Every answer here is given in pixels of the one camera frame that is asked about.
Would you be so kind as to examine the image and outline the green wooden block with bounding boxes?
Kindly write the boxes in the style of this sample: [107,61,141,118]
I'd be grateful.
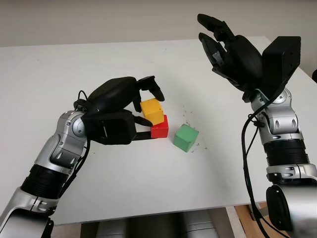
[173,123,200,153]

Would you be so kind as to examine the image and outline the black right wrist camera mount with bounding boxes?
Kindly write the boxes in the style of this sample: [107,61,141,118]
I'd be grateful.
[257,36,302,101]

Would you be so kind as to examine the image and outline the black tape strip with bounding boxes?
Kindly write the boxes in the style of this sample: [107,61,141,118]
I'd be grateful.
[135,130,152,141]

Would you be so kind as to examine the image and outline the red wooden block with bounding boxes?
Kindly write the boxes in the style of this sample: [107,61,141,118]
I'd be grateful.
[150,114,169,139]

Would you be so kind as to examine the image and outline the silver robot leg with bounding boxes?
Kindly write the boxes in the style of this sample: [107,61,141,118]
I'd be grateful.
[95,219,128,238]
[183,210,220,238]

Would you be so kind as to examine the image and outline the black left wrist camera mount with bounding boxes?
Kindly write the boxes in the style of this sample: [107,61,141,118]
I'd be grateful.
[83,110,136,145]

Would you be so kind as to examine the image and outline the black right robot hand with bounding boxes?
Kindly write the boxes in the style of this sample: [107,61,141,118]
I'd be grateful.
[197,13,264,102]

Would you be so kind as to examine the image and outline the silver left robot leg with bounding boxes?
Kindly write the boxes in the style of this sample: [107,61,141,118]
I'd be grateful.
[95,219,128,238]

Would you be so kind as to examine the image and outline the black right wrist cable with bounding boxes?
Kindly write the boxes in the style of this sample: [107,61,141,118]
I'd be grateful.
[241,94,270,238]

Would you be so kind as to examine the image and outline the yellow wooden block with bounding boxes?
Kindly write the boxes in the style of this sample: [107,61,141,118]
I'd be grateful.
[140,98,164,125]

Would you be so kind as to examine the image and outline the white table leg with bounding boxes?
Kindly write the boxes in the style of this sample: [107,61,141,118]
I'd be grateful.
[217,207,240,238]

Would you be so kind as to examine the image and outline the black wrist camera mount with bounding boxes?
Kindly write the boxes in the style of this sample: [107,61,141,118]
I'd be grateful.
[83,110,136,145]
[257,36,302,101]

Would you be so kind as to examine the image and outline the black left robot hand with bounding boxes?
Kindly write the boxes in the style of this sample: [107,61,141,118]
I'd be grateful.
[84,75,165,128]

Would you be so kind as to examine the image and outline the silver right robot leg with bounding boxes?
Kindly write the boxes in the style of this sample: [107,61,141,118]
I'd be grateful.
[183,210,220,238]

